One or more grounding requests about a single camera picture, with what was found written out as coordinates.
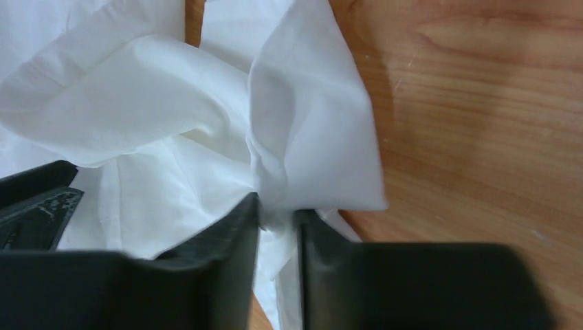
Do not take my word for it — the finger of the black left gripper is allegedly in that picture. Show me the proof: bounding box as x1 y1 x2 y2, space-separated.
1 160 84 251

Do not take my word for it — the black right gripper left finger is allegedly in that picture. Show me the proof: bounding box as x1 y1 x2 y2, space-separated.
1 193 259 329

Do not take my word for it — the white button-up shirt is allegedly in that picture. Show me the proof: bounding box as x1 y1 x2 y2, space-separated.
1 1 387 329

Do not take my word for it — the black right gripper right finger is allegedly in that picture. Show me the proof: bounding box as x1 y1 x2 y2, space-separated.
295 210 558 329

